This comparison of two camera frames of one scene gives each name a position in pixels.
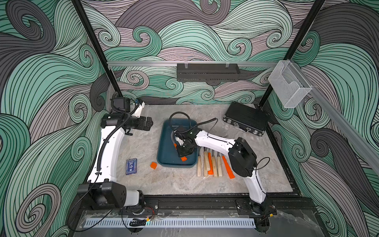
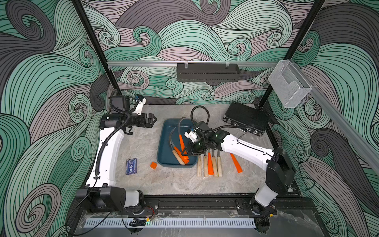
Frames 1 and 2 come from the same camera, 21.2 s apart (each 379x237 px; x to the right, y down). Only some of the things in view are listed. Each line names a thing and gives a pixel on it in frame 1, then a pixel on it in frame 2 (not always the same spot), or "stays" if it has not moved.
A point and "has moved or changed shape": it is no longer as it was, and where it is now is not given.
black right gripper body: [184, 149] -> [198, 147]
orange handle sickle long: [229, 170] has moved or changed shape
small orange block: [153, 165] stays
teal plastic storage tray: [167, 150] stays
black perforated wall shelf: [208, 72] stays
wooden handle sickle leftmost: [199, 166] stays
